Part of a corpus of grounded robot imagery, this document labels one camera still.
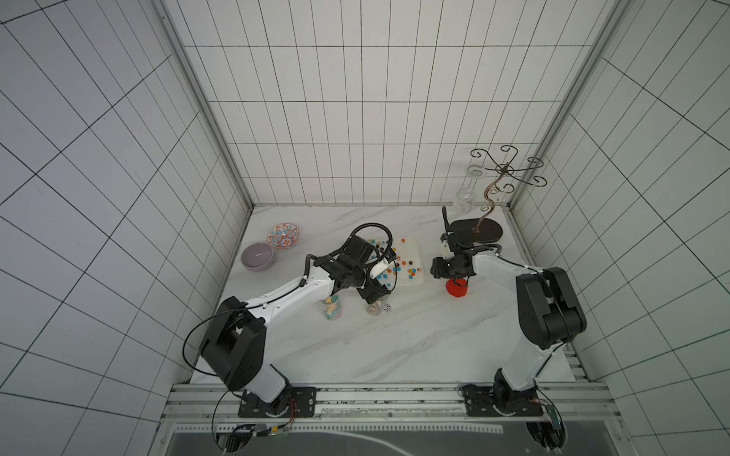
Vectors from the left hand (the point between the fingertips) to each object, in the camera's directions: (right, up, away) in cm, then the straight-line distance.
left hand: (370, 283), depth 84 cm
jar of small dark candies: (+2, -8, +1) cm, 8 cm away
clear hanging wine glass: (+32, +27, +8) cm, 43 cm away
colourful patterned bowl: (-34, +14, +23) cm, 43 cm away
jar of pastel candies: (-11, -7, -1) cm, 14 cm away
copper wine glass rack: (+41, +16, +26) cm, 51 cm away
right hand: (+26, +4, +15) cm, 30 cm away
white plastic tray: (+15, +7, +19) cm, 25 cm away
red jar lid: (+29, -3, +8) cm, 31 cm away
